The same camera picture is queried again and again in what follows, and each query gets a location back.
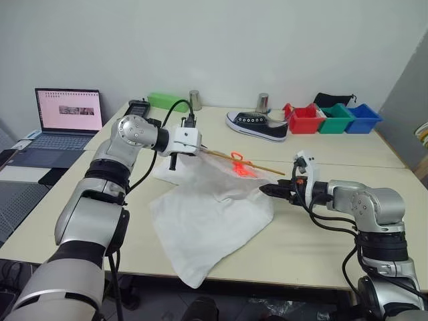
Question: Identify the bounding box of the dark rounded shape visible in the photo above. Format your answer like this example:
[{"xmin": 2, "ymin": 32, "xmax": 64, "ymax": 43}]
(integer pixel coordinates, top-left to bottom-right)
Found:
[{"xmin": 186, "ymin": 295, "xmax": 219, "ymax": 321}]

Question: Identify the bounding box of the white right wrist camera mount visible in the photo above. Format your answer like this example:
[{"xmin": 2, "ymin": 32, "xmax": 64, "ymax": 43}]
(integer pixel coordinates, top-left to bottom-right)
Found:
[{"xmin": 294, "ymin": 150, "xmax": 322, "ymax": 205}]

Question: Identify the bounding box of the grey partition panel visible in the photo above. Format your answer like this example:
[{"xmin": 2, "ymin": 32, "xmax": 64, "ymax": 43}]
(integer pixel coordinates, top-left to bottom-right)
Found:
[{"xmin": 377, "ymin": 32, "xmax": 428, "ymax": 182}]

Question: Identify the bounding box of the black handheld controller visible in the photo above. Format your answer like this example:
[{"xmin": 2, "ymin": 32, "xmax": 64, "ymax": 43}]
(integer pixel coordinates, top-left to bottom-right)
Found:
[{"xmin": 128, "ymin": 98, "xmax": 164, "ymax": 129}]

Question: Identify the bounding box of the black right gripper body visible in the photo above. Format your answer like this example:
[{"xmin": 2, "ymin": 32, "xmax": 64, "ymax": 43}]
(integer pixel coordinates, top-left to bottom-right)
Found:
[{"xmin": 276, "ymin": 178, "xmax": 308, "ymax": 205}]

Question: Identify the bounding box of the striped colourful item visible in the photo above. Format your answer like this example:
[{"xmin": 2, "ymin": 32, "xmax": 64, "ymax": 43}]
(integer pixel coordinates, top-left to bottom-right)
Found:
[{"xmin": 415, "ymin": 121, "xmax": 428, "ymax": 147}]

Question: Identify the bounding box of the yellow thin hanger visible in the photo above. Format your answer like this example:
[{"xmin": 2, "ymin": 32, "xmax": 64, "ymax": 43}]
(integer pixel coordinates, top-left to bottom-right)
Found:
[{"xmin": 201, "ymin": 148, "xmax": 286, "ymax": 177}]

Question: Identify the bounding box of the white cloth garment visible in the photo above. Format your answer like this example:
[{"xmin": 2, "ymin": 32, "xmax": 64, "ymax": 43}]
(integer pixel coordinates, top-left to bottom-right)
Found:
[{"xmin": 148, "ymin": 152, "xmax": 276, "ymax": 290}]

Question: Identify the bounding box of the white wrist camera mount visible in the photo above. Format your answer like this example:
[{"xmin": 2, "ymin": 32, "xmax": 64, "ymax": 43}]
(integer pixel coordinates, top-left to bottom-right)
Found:
[
  {"xmin": 159, "ymin": 125, "xmax": 203, "ymax": 158},
  {"xmin": 294, "ymin": 150, "xmax": 322, "ymax": 205}
]

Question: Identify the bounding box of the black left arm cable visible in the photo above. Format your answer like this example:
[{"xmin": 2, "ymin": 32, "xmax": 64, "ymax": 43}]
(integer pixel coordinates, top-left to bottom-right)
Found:
[{"xmin": 106, "ymin": 99, "xmax": 198, "ymax": 321}]

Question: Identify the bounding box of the metal cup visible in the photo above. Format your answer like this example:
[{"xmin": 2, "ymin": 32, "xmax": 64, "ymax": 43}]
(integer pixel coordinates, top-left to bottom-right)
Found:
[
  {"xmin": 256, "ymin": 92, "xmax": 271, "ymax": 113},
  {"xmin": 189, "ymin": 89, "xmax": 203, "ymax": 112}
]

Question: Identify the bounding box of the smartphone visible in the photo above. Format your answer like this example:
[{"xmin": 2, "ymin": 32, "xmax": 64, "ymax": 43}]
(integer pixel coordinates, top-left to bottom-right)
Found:
[{"xmin": 0, "ymin": 148, "xmax": 18, "ymax": 169}]

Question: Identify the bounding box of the green plastic bin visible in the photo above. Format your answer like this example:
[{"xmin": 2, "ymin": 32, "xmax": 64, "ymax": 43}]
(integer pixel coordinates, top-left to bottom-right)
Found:
[{"xmin": 317, "ymin": 102, "xmax": 356, "ymax": 134}]

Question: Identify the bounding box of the black table leg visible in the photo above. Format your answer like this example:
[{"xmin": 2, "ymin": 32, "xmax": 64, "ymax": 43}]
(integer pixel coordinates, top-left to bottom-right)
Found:
[{"xmin": 116, "ymin": 273, "xmax": 140, "ymax": 311}]

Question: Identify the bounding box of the white perforated case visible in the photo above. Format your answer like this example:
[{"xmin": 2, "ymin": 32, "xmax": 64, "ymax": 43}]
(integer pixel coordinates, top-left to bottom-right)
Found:
[{"xmin": 0, "ymin": 165, "xmax": 51, "ymax": 247}]

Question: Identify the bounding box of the open grey laptop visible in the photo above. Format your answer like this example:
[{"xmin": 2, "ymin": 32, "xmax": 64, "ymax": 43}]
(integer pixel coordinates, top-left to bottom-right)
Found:
[{"xmin": 25, "ymin": 88, "xmax": 104, "ymax": 150}]

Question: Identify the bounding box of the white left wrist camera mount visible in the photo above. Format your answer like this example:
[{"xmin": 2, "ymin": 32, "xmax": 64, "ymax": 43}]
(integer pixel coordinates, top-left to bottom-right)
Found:
[{"xmin": 159, "ymin": 125, "xmax": 203, "ymax": 158}]

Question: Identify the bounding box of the white perforated wall panel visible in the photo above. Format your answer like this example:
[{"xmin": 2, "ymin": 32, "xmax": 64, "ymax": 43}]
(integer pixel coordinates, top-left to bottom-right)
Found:
[{"xmin": 0, "ymin": 118, "xmax": 18, "ymax": 152}]

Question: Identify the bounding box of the green rectangular box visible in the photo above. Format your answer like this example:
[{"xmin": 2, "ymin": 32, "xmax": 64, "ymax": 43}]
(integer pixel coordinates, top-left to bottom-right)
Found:
[{"xmin": 146, "ymin": 92, "xmax": 190, "ymax": 113}]

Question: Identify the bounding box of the black drawstring pouch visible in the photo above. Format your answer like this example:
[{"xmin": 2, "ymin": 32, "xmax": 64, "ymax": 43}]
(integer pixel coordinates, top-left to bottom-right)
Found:
[{"xmin": 313, "ymin": 92, "xmax": 358, "ymax": 110}]

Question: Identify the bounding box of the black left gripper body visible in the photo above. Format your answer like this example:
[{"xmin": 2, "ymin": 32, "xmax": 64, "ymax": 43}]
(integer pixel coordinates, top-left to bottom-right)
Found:
[{"xmin": 169, "ymin": 150, "xmax": 201, "ymax": 172}]

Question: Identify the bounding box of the black canvas sneaker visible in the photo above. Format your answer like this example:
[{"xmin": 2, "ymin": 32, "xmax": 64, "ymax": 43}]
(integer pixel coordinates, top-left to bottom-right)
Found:
[{"xmin": 225, "ymin": 112, "xmax": 290, "ymax": 143}]

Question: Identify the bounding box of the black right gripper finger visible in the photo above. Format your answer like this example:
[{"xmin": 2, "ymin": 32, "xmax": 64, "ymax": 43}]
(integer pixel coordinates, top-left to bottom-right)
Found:
[
  {"xmin": 259, "ymin": 181, "xmax": 291, "ymax": 192},
  {"xmin": 261, "ymin": 189, "xmax": 291, "ymax": 201}
]

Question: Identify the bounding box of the black flat pad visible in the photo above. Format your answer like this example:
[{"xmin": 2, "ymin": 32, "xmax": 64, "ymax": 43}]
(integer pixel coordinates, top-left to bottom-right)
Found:
[{"xmin": 37, "ymin": 167, "xmax": 70, "ymax": 186}]

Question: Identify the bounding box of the blue plastic bin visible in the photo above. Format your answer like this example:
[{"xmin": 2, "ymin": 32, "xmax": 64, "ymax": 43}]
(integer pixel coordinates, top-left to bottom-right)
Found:
[{"xmin": 344, "ymin": 102, "xmax": 385, "ymax": 134}]

